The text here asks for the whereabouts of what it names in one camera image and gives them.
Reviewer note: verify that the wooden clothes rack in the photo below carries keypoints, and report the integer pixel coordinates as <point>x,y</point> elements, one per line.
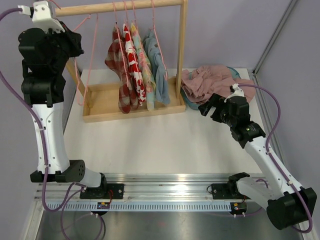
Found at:
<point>100,101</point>

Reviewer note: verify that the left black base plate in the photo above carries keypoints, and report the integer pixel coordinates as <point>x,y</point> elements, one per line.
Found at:
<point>114,191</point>

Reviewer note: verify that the pastel floral skirt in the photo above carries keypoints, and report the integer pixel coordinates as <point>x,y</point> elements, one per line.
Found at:
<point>146,75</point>

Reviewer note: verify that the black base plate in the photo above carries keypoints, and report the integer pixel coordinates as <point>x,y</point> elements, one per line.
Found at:
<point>226,191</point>
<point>114,191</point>

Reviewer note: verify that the red plaid wool skirt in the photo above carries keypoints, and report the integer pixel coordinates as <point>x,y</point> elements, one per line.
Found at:
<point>110,63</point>

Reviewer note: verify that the blue denim skirt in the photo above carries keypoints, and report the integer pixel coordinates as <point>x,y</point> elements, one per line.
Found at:
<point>152,50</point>

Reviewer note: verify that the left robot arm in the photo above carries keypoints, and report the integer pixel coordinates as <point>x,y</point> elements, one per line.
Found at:
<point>43,93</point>

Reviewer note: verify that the aluminium mounting rail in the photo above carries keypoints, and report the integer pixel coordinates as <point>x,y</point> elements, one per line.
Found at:
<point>166,187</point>

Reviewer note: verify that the pink ruffled skirt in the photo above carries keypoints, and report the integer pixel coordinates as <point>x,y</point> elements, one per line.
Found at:
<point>199,84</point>

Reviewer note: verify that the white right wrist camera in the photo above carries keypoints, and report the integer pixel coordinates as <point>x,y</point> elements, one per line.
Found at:
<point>236,91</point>

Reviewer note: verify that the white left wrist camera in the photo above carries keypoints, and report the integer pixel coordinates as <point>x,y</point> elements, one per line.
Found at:
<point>43,17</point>

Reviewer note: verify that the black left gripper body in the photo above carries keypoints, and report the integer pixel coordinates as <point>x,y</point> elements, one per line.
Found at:
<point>66,47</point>

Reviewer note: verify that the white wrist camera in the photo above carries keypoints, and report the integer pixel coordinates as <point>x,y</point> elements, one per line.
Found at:
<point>236,91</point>
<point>43,17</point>

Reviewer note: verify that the teal plastic basin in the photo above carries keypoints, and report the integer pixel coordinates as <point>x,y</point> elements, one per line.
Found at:
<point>194,106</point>

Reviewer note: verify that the slotted cable duct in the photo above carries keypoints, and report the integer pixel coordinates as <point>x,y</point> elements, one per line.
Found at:
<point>144,206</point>

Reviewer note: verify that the red heart print skirt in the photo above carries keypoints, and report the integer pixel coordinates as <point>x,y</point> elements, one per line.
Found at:
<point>143,96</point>

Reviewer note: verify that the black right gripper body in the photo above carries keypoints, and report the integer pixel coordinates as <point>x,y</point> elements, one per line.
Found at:
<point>221,113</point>

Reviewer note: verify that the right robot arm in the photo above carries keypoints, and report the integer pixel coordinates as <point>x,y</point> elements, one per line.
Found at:
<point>286,202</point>

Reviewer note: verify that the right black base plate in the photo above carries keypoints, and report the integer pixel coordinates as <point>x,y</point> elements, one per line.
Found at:
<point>226,191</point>

